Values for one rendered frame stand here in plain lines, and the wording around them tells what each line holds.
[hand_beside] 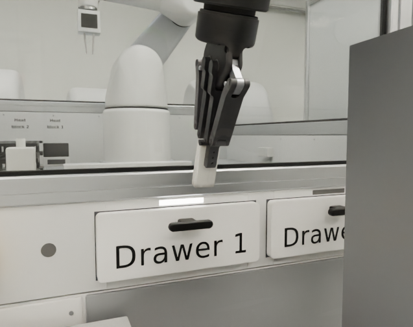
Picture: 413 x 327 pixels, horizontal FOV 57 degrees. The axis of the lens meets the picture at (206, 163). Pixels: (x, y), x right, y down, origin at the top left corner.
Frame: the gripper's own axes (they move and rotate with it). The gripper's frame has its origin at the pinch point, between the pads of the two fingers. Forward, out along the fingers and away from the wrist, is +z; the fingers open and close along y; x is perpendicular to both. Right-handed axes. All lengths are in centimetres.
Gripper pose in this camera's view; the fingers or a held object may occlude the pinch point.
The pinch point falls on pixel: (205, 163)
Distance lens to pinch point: 53.5
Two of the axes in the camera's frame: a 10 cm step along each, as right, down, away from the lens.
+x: 9.3, -0.2, 3.7
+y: 3.5, 4.2, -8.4
